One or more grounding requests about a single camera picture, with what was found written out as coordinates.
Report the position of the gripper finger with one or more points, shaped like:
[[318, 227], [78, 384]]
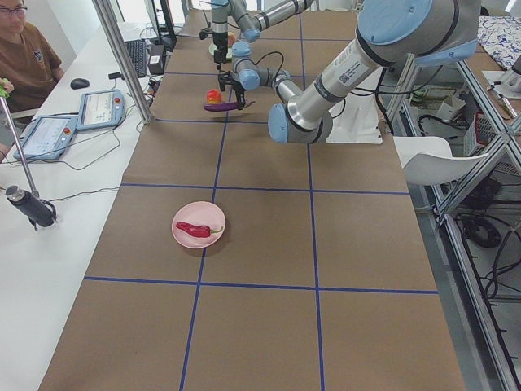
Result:
[[240, 100], [220, 55]]

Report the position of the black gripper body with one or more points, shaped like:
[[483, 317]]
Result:
[[220, 41], [237, 86]]

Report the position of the yellow pink peach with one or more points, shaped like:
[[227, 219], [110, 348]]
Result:
[[231, 39]]

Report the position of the purple eggplant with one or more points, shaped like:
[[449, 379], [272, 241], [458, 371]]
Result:
[[224, 107]]

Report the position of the red chili pepper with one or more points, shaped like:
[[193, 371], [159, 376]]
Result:
[[197, 231]]

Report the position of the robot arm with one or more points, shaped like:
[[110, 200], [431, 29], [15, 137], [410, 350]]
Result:
[[250, 26], [435, 32]]

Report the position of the green plate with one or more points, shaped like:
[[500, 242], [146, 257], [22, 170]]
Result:
[[212, 47]]

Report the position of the black keyboard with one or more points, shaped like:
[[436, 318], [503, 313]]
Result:
[[137, 50]]

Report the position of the pink plate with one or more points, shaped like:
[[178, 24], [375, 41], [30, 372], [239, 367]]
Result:
[[199, 213]]

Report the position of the far blue teach pendant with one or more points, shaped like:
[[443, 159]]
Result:
[[100, 110]]

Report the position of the blue teach pendant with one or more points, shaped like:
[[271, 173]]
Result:
[[48, 137], [100, 110]]

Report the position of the black computer mouse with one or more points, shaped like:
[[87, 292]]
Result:
[[79, 83]]

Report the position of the near blue teach pendant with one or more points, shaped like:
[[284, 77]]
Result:
[[48, 137]]

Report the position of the person in brown shirt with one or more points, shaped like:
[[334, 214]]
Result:
[[30, 68]]

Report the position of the white chair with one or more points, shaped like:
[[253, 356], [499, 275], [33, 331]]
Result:
[[429, 160]]

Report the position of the metal pointer stick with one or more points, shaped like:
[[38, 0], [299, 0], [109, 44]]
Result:
[[11, 125]]

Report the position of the black water bottle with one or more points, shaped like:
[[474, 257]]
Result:
[[39, 212]]

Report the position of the aluminium frame post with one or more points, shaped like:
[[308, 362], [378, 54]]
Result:
[[115, 40]]

